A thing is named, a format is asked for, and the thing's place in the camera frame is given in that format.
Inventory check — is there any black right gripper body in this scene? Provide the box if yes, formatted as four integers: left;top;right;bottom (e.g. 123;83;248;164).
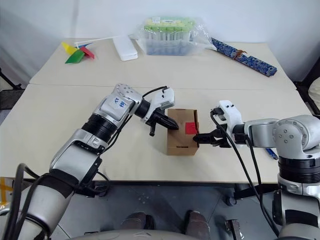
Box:
211;126;234;149

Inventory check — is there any white rectangular case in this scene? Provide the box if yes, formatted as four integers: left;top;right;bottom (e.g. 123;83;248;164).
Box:
112;37;139;62

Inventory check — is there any black tripod leg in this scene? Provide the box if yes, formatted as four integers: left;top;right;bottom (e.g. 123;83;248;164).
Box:
294;74;320;115
0;67;26;91

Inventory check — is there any green capped test tube rack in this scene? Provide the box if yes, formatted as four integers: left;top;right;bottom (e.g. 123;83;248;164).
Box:
143;16;197;56

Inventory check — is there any blue patterned folded fan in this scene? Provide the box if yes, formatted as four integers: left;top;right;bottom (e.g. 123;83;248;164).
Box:
211;36;278;78

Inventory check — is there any clear plastic bag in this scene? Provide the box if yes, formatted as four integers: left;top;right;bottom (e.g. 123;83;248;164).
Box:
128;16;218;56

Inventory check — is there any brown cardboard box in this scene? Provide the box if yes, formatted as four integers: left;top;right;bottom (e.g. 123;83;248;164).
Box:
164;108;201;156

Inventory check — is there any colourful paper pinwheel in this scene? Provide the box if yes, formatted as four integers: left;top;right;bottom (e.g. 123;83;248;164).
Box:
61;35;120;65

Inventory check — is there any metal floor bracket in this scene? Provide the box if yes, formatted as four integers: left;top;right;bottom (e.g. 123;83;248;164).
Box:
224;218;245;240

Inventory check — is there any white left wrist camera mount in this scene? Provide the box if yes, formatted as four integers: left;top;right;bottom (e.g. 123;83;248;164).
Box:
140;86;175;126

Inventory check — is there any blue pen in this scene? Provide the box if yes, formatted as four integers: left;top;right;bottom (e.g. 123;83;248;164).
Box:
265;147;279;161

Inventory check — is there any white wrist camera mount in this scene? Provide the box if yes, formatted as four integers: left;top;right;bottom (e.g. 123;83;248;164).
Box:
140;86;175;126
211;99;245;137

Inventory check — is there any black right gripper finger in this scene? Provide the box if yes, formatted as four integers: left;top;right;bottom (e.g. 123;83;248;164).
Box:
192;137;219;147
194;129;222;140

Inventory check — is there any red tape patch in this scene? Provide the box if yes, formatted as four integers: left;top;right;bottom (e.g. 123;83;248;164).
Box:
184;121;198;135

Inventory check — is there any yellow tape strip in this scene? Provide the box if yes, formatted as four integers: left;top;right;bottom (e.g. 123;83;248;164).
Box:
0;176;13;208

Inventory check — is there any dark rounded shape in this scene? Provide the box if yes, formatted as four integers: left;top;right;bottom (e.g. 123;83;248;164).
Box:
184;209;211;238
121;211;155;232

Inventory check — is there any black table frame bar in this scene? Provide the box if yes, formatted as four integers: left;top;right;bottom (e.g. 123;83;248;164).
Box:
74;183;98;198
234;183;281;201

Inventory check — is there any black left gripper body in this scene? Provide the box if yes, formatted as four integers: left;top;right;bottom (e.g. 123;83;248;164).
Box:
145;109;166;137

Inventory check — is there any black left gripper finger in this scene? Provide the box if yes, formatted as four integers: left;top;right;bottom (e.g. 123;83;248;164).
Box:
161;115;180;129
159;121;179;131

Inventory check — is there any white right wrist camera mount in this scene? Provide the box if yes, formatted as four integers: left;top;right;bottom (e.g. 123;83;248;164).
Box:
211;99;245;137

